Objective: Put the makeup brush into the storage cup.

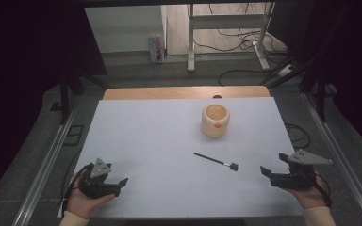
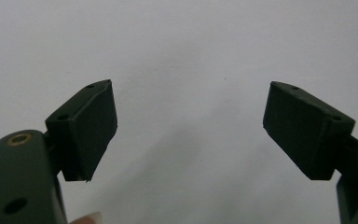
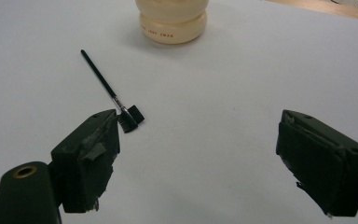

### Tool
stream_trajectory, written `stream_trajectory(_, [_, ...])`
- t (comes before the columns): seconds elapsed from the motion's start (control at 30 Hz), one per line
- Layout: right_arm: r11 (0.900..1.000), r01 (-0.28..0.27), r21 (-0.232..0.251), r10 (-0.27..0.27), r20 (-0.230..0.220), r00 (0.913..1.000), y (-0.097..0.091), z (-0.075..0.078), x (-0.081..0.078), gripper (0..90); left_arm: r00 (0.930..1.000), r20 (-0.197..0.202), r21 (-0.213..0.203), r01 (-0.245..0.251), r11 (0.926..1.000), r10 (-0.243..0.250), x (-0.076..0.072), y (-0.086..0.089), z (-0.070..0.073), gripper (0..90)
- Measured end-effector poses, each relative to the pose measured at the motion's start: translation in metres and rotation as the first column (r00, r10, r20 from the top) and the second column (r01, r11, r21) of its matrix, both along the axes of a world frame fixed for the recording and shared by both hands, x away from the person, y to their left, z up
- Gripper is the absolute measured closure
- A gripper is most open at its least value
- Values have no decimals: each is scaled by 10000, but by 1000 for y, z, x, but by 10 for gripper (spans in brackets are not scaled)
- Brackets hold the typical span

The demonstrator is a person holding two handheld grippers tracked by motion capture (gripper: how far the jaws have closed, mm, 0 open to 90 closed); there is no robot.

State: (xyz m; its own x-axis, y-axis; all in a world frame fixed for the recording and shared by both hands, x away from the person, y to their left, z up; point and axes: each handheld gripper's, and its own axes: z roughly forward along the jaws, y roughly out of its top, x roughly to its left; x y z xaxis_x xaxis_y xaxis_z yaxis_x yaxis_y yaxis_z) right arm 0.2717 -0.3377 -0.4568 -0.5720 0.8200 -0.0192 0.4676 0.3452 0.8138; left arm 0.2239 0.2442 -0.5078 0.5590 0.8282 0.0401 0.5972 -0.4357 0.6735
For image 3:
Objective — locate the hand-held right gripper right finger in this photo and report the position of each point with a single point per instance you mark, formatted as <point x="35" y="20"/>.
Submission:
<point x="320" y="161"/>

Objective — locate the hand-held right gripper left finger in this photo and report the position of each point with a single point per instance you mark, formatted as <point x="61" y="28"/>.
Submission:
<point x="84" y="174"/>

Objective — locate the thin black paintbrush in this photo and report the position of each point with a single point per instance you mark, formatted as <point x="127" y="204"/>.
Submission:
<point x="101" y="77"/>

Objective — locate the cream ceramic cup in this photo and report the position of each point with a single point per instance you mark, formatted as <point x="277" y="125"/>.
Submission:
<point x="172" y="21"/>

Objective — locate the white board sheet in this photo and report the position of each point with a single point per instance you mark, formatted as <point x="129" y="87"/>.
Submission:
<point x="199" y="93"/>

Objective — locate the wooden table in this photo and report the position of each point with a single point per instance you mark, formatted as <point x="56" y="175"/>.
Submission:
<point x="329" y="7"/>

